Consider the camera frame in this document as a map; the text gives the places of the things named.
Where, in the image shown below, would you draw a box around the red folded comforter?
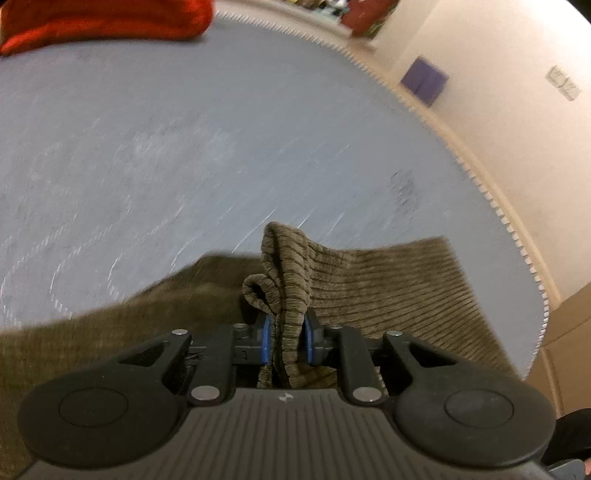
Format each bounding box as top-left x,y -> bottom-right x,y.
0,0 -> 215,57

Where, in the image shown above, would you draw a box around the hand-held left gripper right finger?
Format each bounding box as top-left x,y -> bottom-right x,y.
298,308 -> 455,406

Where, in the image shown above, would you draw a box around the grey quilted bed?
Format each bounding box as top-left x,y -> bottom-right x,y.
0,11 -> 551,380

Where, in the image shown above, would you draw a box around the olive corduroy pants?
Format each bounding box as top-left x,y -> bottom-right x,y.
0,222 -> 513,480

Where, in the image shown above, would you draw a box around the cream window ledge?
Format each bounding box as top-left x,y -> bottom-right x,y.
215,0 -> 377,47

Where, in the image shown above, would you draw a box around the dark red pillow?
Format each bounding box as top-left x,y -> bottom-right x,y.
341,0 -> 400,38

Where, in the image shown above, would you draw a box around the dark cloth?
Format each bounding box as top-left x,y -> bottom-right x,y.
540,408 -> 591,480

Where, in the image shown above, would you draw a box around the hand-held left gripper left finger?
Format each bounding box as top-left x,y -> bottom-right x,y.
119,316 -> 273,407

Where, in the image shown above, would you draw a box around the white wall socket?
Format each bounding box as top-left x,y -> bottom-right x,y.
547,65 -> 581,100

